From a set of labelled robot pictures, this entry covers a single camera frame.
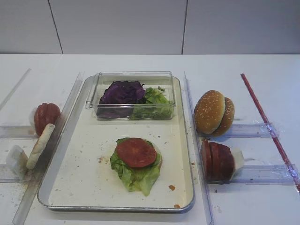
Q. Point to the sliced meat patties stack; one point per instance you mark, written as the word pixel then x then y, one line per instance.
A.
pixel 218 162

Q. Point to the green lettuce in container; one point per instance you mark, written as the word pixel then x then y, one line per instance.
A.
pixel 154 105

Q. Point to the tomato slice on tray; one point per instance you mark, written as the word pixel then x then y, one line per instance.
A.
pixel 136 152

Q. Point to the lettuce leaf on tray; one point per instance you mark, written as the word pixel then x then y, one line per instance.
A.
pixel 135 179

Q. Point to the bread slice left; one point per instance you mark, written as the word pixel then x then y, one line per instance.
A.
pixel 40 146

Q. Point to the tomato slices left stack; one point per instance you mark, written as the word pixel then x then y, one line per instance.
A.
pixel 46 113

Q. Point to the clear plastic container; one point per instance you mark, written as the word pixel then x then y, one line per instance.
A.
pixel 103 80

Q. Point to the purple cabbage leaves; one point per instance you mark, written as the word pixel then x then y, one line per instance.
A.
pixel 120 92

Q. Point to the sesame burger bun top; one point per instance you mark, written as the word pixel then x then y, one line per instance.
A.
pixel 209 111

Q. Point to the burger bun bottom half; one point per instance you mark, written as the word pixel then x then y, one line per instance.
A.
pixel 227 119

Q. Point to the metal baking tray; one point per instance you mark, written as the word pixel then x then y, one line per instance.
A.
pixel 79 176

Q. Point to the clear track upper right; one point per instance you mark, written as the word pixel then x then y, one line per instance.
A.
pixel 241 129

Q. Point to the clear track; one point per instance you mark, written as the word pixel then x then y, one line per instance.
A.
pixel 262 174
pixel 7 176
pixel 17 132
pixel 241 129

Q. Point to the red plastic strip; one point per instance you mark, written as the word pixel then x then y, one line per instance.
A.
pixel 291 169

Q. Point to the white pusher block right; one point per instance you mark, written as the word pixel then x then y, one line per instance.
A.
pixel 238 162

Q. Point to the white pusher block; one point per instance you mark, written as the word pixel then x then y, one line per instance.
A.
pixel 16 161
pixel 238 162
pixel 31 117

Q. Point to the white pusher block upper left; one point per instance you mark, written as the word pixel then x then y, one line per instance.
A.
pixel 31 117

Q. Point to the clear strip far left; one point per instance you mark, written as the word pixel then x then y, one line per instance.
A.
pixel 13 90

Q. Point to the clear track upper left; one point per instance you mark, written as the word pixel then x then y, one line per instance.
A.
pixel 17 132

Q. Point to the clear track lower right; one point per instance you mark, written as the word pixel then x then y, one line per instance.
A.
pixel 262 174

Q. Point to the clear track lower left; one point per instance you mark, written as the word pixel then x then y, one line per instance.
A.
pixel 7 176

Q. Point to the clear rail left of tray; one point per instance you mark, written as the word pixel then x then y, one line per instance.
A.
pixel 46 156

